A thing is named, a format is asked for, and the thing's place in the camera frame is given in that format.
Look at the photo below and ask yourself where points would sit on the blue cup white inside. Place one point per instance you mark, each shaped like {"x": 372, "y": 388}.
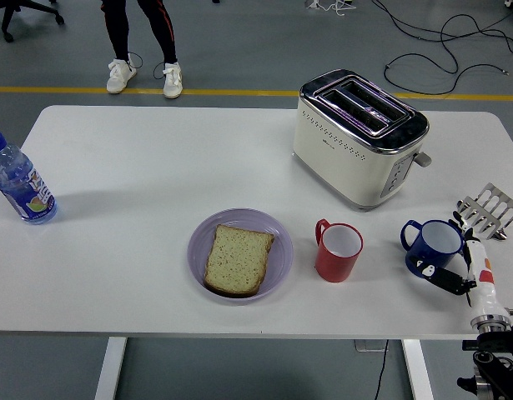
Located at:
{"x": 420, "y": 252}

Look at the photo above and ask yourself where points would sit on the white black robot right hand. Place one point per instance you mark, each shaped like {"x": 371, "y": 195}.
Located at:
{"x": 483, "y": 291}

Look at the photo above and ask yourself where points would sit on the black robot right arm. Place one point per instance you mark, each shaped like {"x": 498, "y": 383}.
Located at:
{"x": 496, "y": 354}

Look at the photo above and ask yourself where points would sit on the black table control panel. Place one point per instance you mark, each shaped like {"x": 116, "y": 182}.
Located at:
{"x": 469, "y": 346}

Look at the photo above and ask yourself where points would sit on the slice of toast bread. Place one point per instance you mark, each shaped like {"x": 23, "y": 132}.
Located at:
{"x": 238, "y": 260}

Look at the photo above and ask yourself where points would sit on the cream and chrome toaster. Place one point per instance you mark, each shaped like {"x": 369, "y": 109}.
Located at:
{"x": 335, "y": 162}

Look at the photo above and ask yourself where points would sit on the red cup white inside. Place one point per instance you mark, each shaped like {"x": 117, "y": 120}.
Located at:
{"x": 335, "y": 267}

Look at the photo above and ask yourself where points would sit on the person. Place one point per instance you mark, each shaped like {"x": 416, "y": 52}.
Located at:
{"x": 164, "y": 33}

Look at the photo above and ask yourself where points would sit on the purple round plate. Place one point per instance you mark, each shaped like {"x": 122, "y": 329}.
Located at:
{"x": 282, "y": 250}

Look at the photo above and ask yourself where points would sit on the white table leg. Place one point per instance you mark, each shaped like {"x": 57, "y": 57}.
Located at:
{"x": 110, "y": 371}
{"x": 418, "y": 371}

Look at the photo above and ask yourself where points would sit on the black office chair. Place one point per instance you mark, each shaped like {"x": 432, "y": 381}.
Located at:
{"x": 14, "y": 8}

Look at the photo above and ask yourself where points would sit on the grey box under table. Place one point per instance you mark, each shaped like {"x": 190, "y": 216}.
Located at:
{"x": 366, "y": 346}

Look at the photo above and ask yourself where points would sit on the clear bottle blue cap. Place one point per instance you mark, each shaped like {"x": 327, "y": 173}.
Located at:
{"x": 22, "y": 187}

